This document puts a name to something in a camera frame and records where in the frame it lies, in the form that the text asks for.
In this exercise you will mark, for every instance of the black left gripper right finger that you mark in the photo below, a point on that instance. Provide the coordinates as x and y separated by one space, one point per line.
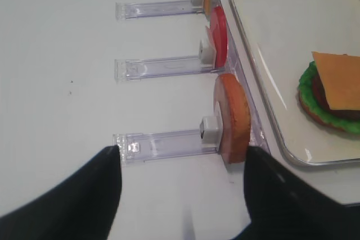
283 206

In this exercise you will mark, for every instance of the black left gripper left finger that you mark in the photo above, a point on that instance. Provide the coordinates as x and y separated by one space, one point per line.
83 206

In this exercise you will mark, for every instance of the bun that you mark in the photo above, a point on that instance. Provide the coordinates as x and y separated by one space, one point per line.
236 118
316 118

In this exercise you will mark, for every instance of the green lettuce leaf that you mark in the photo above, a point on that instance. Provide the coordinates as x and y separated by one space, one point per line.
305 90

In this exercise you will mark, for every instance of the brown meat patty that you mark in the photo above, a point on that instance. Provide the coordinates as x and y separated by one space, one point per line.
320 97

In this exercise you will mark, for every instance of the orange cheese slice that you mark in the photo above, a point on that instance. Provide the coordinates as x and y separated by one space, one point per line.
339 75

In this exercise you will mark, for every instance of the red tomato slice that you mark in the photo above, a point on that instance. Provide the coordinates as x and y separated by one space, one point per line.
218 29

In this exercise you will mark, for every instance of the white metal tray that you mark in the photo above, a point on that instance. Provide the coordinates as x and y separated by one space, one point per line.
279 37

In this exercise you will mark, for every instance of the clear left bun holder rail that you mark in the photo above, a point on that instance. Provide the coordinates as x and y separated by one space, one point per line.
142 147

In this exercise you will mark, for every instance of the clear tomato holder rail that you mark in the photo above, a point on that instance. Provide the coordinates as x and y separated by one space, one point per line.
127 70

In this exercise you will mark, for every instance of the clear cheese holder rail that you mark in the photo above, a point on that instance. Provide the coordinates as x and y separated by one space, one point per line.
126 11

